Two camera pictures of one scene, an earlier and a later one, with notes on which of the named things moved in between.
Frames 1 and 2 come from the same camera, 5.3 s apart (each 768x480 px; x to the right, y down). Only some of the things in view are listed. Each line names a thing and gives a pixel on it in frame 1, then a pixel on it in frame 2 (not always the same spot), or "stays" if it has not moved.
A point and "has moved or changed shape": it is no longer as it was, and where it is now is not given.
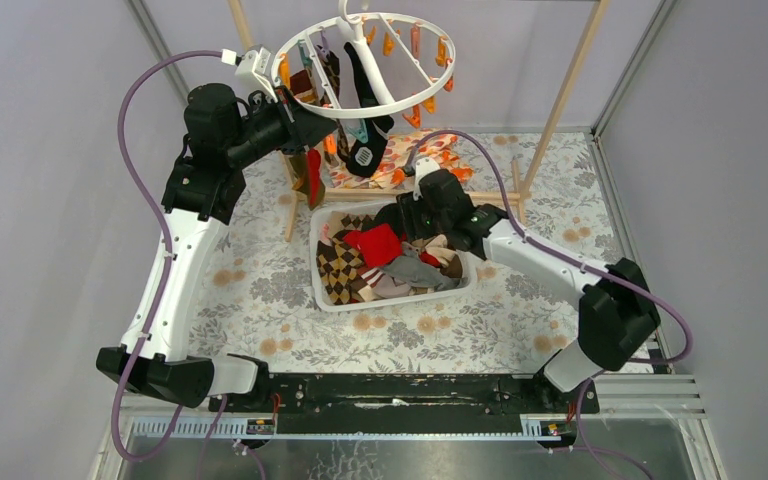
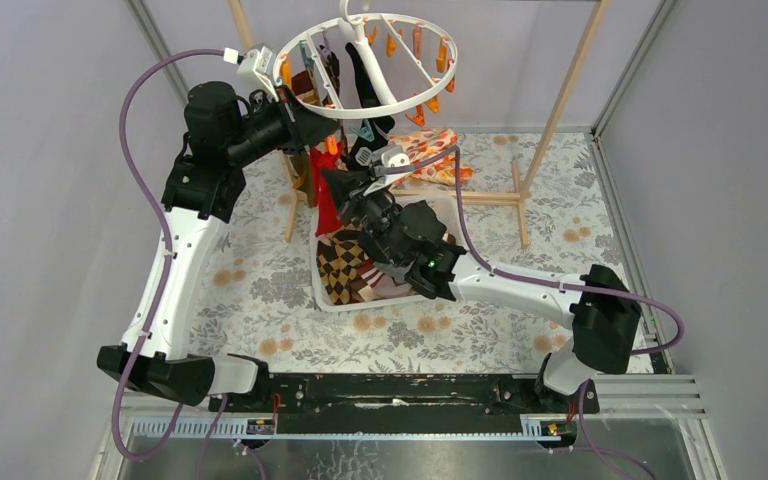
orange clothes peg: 330,144 stays
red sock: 380,243 has moved or changed shape
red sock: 313,163 stays
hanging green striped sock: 300,164 stays
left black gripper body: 292,121 stays
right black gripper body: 419,220 to 374,212
